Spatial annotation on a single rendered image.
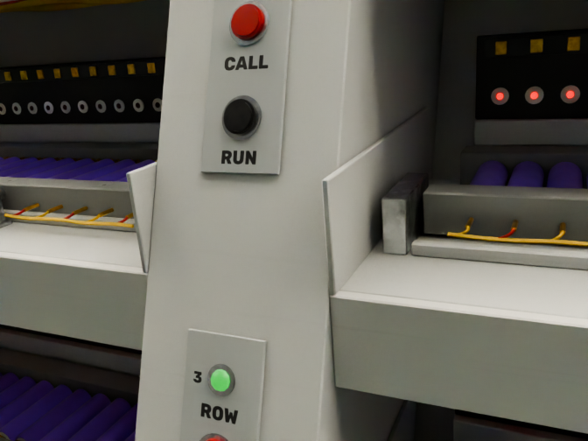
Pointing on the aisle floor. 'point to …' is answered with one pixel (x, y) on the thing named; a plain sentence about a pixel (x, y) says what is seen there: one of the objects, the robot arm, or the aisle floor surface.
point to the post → (276, 212)
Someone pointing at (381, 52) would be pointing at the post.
